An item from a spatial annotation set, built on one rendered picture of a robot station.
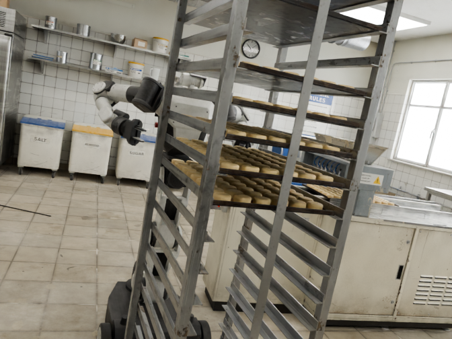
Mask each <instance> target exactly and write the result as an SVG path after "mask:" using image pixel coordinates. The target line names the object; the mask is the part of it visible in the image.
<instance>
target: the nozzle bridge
mask: <svg viewBox="0 0 452 339"><path fill-rule="evenodd" d="M318 156H320V157H318ZM316 157H318V158H317V159H316V160H315V158H316ZM322 157H324V158H322ZM321 158H322V159H321ZM325 159H327V160H325ZM319 160H320V166H322V163H323V161H324V160H325V161H324V167H326V164H327V163H328V162H329V161H330V160H332V161H330V162H329V163H328V169H330V167H331V165H332V164H333V163H334V162H336V163H334V164H333V167H332V168H333V169H332V171H334V169H335V167H336V166H337V165H338V164H339V163H341V164H340V165H338V166H337V172H338V171H340V168H341V169H342V171H341V172H342V173H341V177H343V178H346V177H347V173H348V168H349V164H350V162H349V161H347V160H345V159H341V158H339V157H335V156H333V155H324V154H319V153H312V152H306V151H302V154H301V160H300V162H302V163H305V164H307V165H311V166H313V167H317V165H315V164H317V163H318V161H319ZM314 161H315V163H314ZM393 172H394V171H393V170H391V169H387V168H384V167H381V166H378V165H374V164H372V165H367V164H364V168H363V172H362V176H361V180H360V184H359V189H358V192H357V196H356V201H355V204H354V209H353V212H352V215H354V216H359V217H369V214H370V211H371V206H372V203H373V198H374V195H375V192H382V193H389V188H390V185H391V180H392V177H393Z"/></svg>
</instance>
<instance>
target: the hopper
mask: <svg viewBox="0 0 452 339"><path fill-rule="evenodd" d="M314 134H315V138H316V140H319V141H323V142H327V143H331V144H335V145H339V146H342V147H347V148H350V149H353V147H354V142H355V140H352V139H347V138H343V137H336V136H332V135H325V134H321V133H314ZM387 149H388V147H382V146H379V145H374V144H369V147H368V151H367V156H366V159H365V164H367V165H372V164H373V163H374V162H375V161H376V160H377V159H378V158H379V157H380V156H381V155H382V154H383V153H384V152H385V151H386V150H387Z"/></svg>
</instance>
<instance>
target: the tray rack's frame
mask: <svg viewBox="0 0 452 339"><path fill-rule="evenodd" d="M330 1H331V0H320V2H319V7H318V11H317V17H316V21H315V27H314V31H313V36H312V40H311V46H310V49H309V56H308V59H307V65H306V69H305V74H304V78H303V84H302V88H301V94H300V97H299V103H298V107H297V113H296V117H295V123H294V126H293V132H292V136H291V142H290V145H289V151H288V155H287V161H286V164H285V170H284V174H283V177H282V184H281V187H280V193H279V197H278V202H277V206H276V212H275V216H274V222H273V226H272V231H271V235H270V241H269V244H268V251H267V255H266V260H265V264H264V269H263V273H262V280H261V283H260V289H259V293H258V298H257V302H256V308H255V312H254V318H253V321H252V327H251V331H250V337H249V339H258V337H259V333H260V328H261V324H262V318H263V315H264V309H265V305H266V300H267V296H268V290H269V286H270V281H271V277H272V271H273V268H274V262H275V258H276V253H277V249H278V243H279V239H280V234H281V230H282V226H283V221H284V217H285V211H286V207H287V202H288V198H289V192H290V189H291V183H292V179H293V174H294V170H295V164H296V160H297V155H298V151H299V146H300V142H301V136H302V132H303V127H304V123H305V117H306V113H307V108H308V104H309V99H310V95H311V89H312V85H313V80H314V76H315V70H316V67H317V61H318V57H319V52H320V48H321V44H322V38H323V35H324V29H325V25H326V20H327V16H328V10H329V6H330ZM403 2H404V0H395V1H390V2H387V7H386V10H385V15H384V18H383V24H385V23H389V27H388V31H387V34H383V35H379V41H378V44H377V50H376V53H375V56H382V57H381V62H380V65H379V67H372V70H371V75H370V78H369V84H368V87H367V88H374V90H373V96H372V99H367V98H365V101H364V104H363V109H362V113H361V118H360V119H364V120H367V121H366V125H365V129H364V130H360V129H358V130H357V134H356V139H355V142H354V147H353V149H355V150H358V151H359V155H358V159H357V161H355V160H350V164H349V168H348V173H347V177H346V179H348V180H352V184H351V187H350V191H349V190H343V193H342V199H341V202H340V208H341V209H344V210H345V213H344V218H343V220H338V219H336V224H335V228H334V233H333V236H334V237H336V238H337V239H338V243H337V246H336V249H335V248H330V250H329V254H328V259H327V262H326V264H328V265H329V266H331V267H332V269H331V272H330V276H323V279H322V285H321V288H320V291H321V292H322V293H323V294H324V295H325V297H324V303H323V304H317V305H316V308H315V313H314V318H315V319H316V320H317V321H318V322H319V323H318V327H317V331H310V334H309V339H322V338H323V335H324V330H325V326H326V322H327V318H328V313H329V310H330V305H331V302H332V296H333V293H334V288H335V285H336V279H337V276H338V271H339V268H340V263H341V259H342V255H343V251H344V246H345V243H346V238H347V235H348V229H349V226H350V221H351V218H352V212H353V209H354V204H355V201H356V196H357V192H358V189H359V184H360V180H361V176H362V172H363V168H364V164H365V159H366V156H367V151H368V147H369V142H370V139H371V134H372V130H373V125H374V122H375V117H376V113H377V109H378V105H379V100H380V97H381V92H382V89H383V84H384V80H385V75H386V72H387V67H388V63H389V58H390V55H391V50H392V46H393V41H394V38H395V35H396V30H397V26H398V22H399V18H400V13H401V10H402V5H403ZM248 3H249V0H233V5H232V9H231V16H230V20H229V27H228V32H227V39H226V43H225V50H224V54H223V61H222V65H221V72H220V76H219V84H218V88H217V94H216V99H215V106H214V110H213V117H212V121H211V129H210V133H209V139H208V144H207V148H206V155H205V159H204V166H203V171H202V177H201V182H200V189H199V193H198V200H197V204H196V211H195V216H194V222H193V226H192V234H191V238H190V245H189V249H188V256H187V261H186V267H185V271H184V278H183V283H182V290H181V294H180V301H179V305H178V312H177V316H176V323H175V328H174V335H173V339H186V337H187V333H188V326H189V323H190V316H191V312H192V305H193V300H194V294H195V290H196V283H197V279H198V272H199V268H200V261H201V258H202V251H203V246H204V239H205V235H206V229H207V225H208V220H209V214H210V209H211V203H212V199H213V192H214V188H215V181H216V177H217V170H218V166H219V160H220V155H221V148H222V144H223V137H224V134H225V127H226V123H227V116H228V111H229V105H230V101H231V94H232V90H233V83H234V79H235V72H236V68H237V62H238V57H239V50H240V46H241V39H242V36H243V29H244V25H245V20H246V13H247V10H248Z"/></svg>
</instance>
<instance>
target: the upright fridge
mask: <svg viewBox="0 0 452 339"><path fill-rule="evenodd" d="M26 22H27V19H26V18H24V17H23V16H22V15H21V14H20V13H18V12H17V11H16V10H14V9H10V8H6V7H0V165H1V164H2V163H3V165H6V163H5V162H7V159H9V158H10V157H11V156H12V155H13V143H14V136H15V124H16V117H17V105H18V98H19V92H20V79H21V73H22V61H23V54H24V42H25V40H24V39H25V34H26Z"/></svg>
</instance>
